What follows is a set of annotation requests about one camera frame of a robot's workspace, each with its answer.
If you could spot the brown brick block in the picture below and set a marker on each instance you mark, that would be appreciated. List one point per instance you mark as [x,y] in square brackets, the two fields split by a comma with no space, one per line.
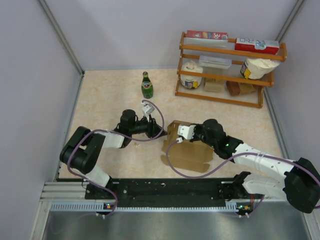
[233,88]

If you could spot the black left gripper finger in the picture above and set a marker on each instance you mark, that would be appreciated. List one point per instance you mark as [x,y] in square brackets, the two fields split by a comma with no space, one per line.
[156,127]
[158,133]

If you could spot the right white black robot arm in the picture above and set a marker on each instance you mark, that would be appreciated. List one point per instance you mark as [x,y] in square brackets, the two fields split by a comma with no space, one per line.
[296,181]

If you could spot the tan cardboard block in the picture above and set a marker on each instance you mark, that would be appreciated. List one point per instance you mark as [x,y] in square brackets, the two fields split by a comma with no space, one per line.
[213,85]

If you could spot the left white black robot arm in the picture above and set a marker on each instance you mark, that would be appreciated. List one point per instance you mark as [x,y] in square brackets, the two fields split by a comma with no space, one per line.
[84,161]

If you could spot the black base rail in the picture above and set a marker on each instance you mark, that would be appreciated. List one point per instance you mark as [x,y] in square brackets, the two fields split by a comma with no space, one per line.
[170,192]

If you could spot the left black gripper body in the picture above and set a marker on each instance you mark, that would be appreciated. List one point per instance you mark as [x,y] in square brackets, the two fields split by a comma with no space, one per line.
[150,132]

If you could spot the brown cardboard box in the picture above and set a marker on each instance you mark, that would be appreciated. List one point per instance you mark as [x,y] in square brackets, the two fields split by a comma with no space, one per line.
[192,156]

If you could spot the crumpled brown paper bag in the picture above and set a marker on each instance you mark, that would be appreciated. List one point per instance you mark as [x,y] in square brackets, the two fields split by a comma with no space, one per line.
[247,88]

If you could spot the right aluminium frame post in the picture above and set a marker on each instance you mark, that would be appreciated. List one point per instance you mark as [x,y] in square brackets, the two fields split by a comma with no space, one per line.
[290,19]

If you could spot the white bag left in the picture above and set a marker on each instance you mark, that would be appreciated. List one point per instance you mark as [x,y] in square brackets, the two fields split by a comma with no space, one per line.
[191,81]

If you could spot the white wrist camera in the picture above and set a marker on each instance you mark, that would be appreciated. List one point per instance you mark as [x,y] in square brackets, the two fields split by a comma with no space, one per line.
[147,109]
[186,131]

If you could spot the large white bag right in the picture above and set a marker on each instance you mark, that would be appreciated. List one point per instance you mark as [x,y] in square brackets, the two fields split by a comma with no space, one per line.
[256,68]

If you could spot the clear plastic container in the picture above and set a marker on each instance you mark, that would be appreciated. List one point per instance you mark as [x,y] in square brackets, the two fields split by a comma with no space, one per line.
[214,62]

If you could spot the green glass bottle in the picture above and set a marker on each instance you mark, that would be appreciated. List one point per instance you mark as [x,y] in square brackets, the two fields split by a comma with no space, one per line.
[147,86]

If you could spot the red white box right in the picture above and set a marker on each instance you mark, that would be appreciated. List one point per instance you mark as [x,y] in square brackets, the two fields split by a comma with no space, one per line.
[257,46]

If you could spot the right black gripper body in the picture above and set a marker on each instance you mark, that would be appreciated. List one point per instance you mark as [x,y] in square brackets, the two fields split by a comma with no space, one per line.
[199,134]

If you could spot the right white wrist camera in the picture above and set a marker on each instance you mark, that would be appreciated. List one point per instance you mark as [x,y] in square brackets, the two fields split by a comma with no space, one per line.
[186,131]

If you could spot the aluminium corner frame post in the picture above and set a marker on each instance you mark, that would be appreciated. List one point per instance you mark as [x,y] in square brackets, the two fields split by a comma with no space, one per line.
[61,36]

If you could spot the wooden shelf rack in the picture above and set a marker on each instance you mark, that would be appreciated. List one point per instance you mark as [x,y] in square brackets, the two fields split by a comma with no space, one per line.
[191,49]

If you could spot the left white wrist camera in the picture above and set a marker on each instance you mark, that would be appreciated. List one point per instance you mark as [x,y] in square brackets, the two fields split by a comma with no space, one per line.
[147,109]

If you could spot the red foil box left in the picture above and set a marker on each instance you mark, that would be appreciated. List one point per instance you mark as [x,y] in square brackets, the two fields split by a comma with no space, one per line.
[207,35]

